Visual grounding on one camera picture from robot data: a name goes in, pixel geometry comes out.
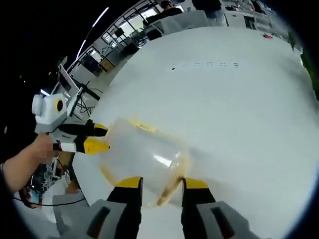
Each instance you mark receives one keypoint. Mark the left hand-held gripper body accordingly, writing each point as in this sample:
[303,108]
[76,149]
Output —
[48,112]

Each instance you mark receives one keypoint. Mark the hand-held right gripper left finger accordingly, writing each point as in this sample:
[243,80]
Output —
[129,199]

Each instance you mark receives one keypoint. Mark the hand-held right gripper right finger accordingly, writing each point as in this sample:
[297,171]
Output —
[194,199]

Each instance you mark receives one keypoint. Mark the clear plastic food container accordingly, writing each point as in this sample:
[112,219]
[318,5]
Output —
[149,159]

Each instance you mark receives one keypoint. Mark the person's left hand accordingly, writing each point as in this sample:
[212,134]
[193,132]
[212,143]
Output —
[42,149]

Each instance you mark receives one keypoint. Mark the white sign board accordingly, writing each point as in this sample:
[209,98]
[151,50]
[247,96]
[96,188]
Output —
[66,79]

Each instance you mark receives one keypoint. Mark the cardboard box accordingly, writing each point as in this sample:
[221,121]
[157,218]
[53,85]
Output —
[107,64]

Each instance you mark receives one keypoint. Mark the table socket strip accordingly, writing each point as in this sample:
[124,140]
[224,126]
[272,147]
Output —
[207,64]

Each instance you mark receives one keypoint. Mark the grey sofa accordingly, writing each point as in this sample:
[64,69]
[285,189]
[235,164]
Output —
[182,21]

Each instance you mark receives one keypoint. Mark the green plant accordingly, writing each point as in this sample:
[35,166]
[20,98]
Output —
[307,67]

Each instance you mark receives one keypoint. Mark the small red object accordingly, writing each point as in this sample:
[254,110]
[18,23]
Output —
[268,36]

